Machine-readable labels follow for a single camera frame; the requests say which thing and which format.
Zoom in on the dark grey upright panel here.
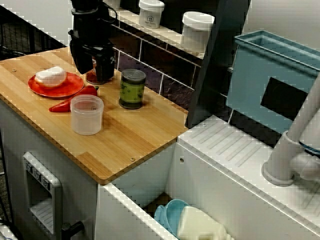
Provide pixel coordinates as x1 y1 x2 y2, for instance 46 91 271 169
184 0 252 129

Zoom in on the clear lidless plastic jar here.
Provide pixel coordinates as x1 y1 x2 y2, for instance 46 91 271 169
69 94 105 136

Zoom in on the orange beans toy can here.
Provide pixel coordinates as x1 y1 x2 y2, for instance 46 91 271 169
85 58 111 85

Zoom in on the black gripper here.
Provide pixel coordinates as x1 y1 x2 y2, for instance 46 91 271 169
68 11 117 82

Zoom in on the grey dishwasher panel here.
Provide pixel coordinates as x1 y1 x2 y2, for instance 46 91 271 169
21 151 63 240

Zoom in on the green peas toy can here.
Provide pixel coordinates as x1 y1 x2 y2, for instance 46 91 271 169
118 68 147 110

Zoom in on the small white lidded jar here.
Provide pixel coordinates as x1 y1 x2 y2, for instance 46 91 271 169
138 0 166 29

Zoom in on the black bar handle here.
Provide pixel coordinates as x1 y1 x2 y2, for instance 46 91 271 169
61 220 85 240

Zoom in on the black wire mesh panel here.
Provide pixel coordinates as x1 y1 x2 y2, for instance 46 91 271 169
0 21 68 57

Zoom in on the medium white lidded jar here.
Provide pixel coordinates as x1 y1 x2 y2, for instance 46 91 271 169
180 11 216 53

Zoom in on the red round plate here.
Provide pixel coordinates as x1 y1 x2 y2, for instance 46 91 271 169
27 71 85 98

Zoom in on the red toy chili pepper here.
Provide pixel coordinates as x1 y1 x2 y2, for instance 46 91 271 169
48 85 100 113

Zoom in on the white toy sink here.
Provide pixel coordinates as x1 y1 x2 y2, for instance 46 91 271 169
96 114 320 240

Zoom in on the light blue bowl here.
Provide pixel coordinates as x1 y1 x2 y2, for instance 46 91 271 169
153 198 191 237

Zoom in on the teal box with black window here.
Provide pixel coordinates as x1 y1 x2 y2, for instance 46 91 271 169
225 29 320 136

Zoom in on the cream plastic bottle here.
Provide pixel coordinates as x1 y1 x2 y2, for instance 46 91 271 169
176 205 235 240

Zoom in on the grey toy faucet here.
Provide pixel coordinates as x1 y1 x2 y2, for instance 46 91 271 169
261 72 320 187

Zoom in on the black tiled backsplash shelf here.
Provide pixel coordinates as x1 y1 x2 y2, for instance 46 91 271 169
107 0 208 101

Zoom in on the white toy kitchen cabinet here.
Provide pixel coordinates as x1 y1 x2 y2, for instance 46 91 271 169
0 96 181 240

